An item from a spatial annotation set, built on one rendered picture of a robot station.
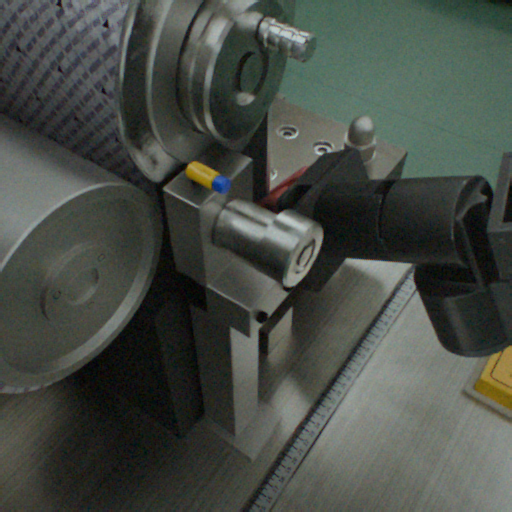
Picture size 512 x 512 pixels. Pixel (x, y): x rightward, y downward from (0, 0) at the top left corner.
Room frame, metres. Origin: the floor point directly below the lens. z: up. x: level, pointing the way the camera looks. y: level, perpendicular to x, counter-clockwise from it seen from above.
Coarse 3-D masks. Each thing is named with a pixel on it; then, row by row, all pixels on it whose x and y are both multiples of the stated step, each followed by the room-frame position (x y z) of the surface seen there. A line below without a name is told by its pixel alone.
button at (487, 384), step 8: (504, 352) 0.30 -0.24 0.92; (488, 360) 0.29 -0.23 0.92; (496, 360) 0.29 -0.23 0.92; (504, 360) 0.29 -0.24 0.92; (488, 368) 0.28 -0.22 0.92; (496, 368) 0.28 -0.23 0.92; (504, 368) 0.28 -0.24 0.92; (480, 376) 0.28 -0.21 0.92; (488, 376) 0.28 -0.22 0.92; (496, 376) 0.28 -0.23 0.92; (504, 376) 0.28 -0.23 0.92; (480, 384) 0.27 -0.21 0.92; (488, 384) 0.27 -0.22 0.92; (496, 384) 0.27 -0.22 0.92; (504, 384) 0.27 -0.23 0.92; (480, 392) 0.27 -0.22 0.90; (488, 392) 0.27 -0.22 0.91; (496, 392) 0.26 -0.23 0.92; (504, 392) 0.26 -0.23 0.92; (496, 400) 0.26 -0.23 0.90; (504, 400) 0.26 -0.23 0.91
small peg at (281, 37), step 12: (264, 24) 0.28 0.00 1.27; (276, 24) 0.28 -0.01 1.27; (288, 24) 0.28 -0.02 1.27; (264, 36) 0.27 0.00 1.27; (276, 36) 0.27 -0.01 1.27; (288, 36) 0.27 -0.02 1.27; (300, 36) 0.27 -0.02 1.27; (312, 36) 0.27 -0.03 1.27; (276, 48) 0.27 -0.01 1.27; (288, 48) 0.26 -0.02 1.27; (300, 48) 0.26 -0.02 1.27; (312, 48) 0.27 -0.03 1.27; (300, 60) 0.26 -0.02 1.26
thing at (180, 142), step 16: (176, 0) 0.26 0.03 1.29; (192, 0) 0.27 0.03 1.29; (176, 16) 0.26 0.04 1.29; (160, 32) 0.25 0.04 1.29; (176, 32) 0.26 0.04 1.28; (160, 48) 0.25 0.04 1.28; (176, 48) 0.25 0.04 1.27; (160, 64) 0.25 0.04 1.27; (160, 80) 0.24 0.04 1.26; (160, 96) 0.24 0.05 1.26; (160, 112) 0.24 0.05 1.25; (176, 112) 0.25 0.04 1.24; (160, 128) 0.24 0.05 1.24; (176, 128) 0.25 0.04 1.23; (160, 144) 0.24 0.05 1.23; (176, 144) 0.25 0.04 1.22; (192, 144) 0.26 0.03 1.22; (208, 144) 0.27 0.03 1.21; (224, 144) 0.28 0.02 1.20; (176, 160) 0.25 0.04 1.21; (192, 160) 0.26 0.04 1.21
